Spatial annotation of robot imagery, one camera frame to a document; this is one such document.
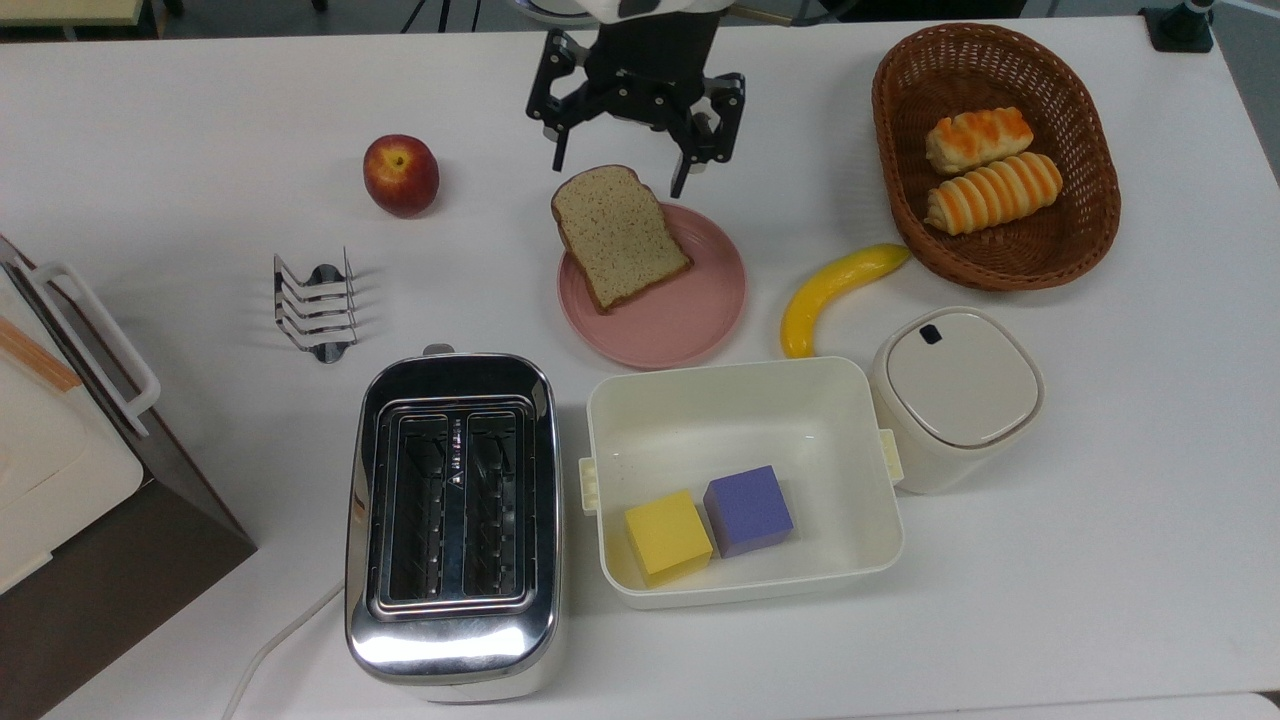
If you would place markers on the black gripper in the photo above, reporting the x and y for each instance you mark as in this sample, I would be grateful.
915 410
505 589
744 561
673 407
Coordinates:
655 60

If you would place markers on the brown bread slice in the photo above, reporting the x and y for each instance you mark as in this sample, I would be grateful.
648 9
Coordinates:
618 238

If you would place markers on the pink plate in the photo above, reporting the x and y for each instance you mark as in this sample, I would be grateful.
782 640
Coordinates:
690 320

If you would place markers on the orange glazed bread roll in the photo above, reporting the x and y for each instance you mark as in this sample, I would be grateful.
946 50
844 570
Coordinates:
978 139

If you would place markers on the striped long bread roll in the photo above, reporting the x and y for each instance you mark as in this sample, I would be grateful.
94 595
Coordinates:
992 194

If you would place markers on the red apple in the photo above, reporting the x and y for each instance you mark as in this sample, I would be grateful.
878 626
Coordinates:
400 176

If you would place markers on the yellow banana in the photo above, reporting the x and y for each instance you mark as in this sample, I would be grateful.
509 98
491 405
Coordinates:
825 292

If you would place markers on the white plastic box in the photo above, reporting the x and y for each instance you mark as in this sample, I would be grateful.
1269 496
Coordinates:
740 430

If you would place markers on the metal toast rack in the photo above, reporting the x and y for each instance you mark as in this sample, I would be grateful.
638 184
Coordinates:
317 310

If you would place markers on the purple cube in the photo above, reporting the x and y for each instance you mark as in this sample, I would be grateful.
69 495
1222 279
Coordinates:
748 510

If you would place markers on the yellow cube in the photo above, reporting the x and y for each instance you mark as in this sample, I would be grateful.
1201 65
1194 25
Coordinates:
667 535

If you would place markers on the white lidded canister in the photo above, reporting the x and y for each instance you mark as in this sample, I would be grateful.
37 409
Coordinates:
955 395

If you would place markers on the brown wicker basket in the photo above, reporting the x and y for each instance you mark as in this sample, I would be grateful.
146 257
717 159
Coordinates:
1085 230

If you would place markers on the chrome two-slot toaster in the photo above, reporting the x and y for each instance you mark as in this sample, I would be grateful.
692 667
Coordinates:
455 640

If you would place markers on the pale yellow table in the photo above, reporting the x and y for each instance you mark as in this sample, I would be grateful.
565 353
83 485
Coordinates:
65 10

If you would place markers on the white and brown appliance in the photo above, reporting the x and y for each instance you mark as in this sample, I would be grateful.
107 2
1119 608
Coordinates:
130 580

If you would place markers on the black clamp mount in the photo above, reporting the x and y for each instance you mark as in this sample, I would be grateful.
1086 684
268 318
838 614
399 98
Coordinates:
1180 25

